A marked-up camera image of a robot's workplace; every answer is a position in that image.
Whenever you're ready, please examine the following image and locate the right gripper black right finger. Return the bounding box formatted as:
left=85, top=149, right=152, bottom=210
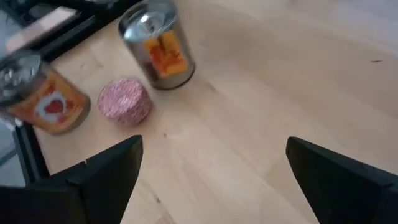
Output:
left=285, top=136, right=398, bottom=224

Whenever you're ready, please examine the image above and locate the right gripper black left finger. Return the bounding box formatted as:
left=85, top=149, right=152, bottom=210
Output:
left=0, top=134, right=144, bottom=224

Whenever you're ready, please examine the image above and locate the pink patterned round candle tin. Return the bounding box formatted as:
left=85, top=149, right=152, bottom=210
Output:
left=97, top=77, right=153, bottom=127

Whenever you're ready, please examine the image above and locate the silver candle tin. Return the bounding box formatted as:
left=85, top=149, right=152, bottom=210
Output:
left=0, top=51, right=91, bottom=136
left=118, top=0, right=196, bottom=91

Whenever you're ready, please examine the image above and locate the black aluminium table frame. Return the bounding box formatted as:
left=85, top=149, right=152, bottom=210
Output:
left=0, top=0, right=142, bottom=187

